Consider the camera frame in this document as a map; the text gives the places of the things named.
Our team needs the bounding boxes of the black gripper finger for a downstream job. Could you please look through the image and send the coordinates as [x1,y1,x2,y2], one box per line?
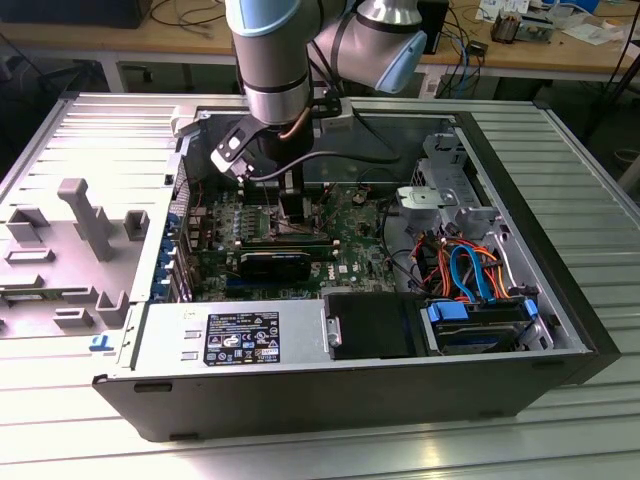
[278,167,307,202]

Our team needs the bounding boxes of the thin wire locking lever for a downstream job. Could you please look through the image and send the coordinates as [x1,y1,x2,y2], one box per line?
[259,179,277,216]
[317,182,351,237]

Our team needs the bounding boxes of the metal socket cover frame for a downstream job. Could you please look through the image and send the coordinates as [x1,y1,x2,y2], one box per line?
[309,182,337,230]

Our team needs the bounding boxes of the black RAM slot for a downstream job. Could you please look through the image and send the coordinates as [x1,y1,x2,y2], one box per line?
[238,246,341,260]
[238,180,332,194]
[239,191,332,205]
[240,236,336,249]

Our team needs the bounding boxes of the CPU socket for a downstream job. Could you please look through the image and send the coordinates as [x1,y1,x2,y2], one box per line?
[267,203,324,239]

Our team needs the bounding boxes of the black graphics card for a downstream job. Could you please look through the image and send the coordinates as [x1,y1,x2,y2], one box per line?
[234,249,314,286]

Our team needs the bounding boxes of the green motherboard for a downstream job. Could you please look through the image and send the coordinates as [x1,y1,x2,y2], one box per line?
[187,182,401,304]

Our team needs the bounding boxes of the silver metal drive cage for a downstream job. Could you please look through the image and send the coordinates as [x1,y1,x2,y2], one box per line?
[407,130,501,236]

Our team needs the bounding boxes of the black drive bay box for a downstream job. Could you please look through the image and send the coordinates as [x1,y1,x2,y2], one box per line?
[323,292,426,361]

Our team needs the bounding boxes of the small black upright box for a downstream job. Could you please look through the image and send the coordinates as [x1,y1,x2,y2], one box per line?
[424,0,451,55]

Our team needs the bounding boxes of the silver power supply unit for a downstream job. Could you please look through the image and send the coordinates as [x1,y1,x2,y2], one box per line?
[117,298,331,371]

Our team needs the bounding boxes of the grey plastic parts rack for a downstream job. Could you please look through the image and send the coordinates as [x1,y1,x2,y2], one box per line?
[0,177,151,341]

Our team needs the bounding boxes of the black and silver PC case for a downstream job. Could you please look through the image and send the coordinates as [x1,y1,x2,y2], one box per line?
[91,94,623,444]

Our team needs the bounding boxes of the hard disk in blue carrier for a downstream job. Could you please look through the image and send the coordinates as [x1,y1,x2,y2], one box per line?
[419,294,541,357]

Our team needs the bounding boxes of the wooden desk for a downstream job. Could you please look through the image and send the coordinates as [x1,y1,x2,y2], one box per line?
[0,0,640,84]

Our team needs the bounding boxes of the small blue plastic clip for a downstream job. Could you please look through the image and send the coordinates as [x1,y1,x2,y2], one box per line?
[88,332,120,352]

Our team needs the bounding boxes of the large black equipment box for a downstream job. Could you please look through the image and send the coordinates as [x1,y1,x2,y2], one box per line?
[0,0,151,30]

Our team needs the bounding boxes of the white papers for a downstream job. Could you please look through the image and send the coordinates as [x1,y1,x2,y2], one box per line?
[559,12,634,49]

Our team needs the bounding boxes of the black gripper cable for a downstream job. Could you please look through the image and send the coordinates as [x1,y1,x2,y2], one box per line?
[247,107,404,182]

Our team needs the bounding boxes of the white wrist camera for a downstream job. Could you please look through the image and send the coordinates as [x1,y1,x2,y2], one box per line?
[209,119,257,187]

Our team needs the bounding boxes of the blue flat data wire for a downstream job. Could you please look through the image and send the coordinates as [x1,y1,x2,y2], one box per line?
[449,242,496,306]

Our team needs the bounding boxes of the orange wire bundle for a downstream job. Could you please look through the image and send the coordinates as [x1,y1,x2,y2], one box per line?
[414,234,507,301]

